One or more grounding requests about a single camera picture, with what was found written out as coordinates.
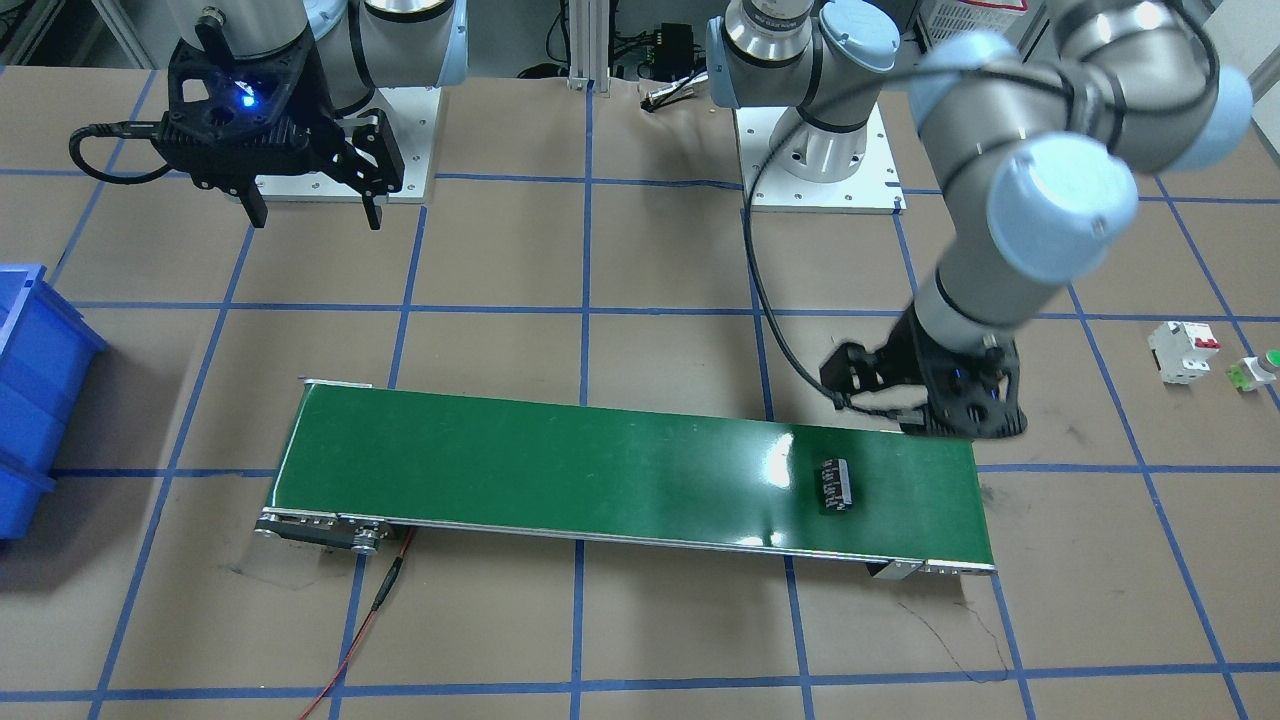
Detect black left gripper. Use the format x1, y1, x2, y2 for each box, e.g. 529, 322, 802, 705
819, 305, 1027, 439

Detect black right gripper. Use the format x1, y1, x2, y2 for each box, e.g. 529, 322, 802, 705
150, 33, 404, 229

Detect brown cylindrical capacitor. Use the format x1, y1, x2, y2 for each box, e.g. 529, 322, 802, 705
819, 457, 854, 512

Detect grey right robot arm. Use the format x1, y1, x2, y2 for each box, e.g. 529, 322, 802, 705
148, 1, 468, 231

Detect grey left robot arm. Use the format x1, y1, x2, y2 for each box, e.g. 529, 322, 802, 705
707, 1, 1254, 439

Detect white circuit breaker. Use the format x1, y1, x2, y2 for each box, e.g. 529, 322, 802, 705
1147, 322, 1221, 386

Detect green conveyor belt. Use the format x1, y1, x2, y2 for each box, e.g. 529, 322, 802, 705
256, 380, 996, 579

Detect green push button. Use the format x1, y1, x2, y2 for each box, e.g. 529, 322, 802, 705
1226, 348, 1279, 392

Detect blue plastic bin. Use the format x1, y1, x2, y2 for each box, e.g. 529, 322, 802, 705
1, 264, 108, 541

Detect white basket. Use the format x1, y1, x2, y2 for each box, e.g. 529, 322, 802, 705
918, 1, 1029, 53

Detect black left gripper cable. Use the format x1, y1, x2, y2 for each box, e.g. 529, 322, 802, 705
742, 60, 931, 416

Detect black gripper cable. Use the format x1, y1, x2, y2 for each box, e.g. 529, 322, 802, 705
67, 117, 191, 183
742, 60, 931, 416

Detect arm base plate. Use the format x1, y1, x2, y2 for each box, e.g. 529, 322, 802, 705
239, 87, 443, 204
735, 105, 908, 214

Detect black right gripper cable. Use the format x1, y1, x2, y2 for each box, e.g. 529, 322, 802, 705
67, 117, 191, 183

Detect aluminium frame post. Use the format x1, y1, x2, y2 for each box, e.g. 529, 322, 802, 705
567, 0, 613, 94

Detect red black conveyor cable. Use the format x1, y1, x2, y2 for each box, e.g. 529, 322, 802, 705
298, 527, 419, 720

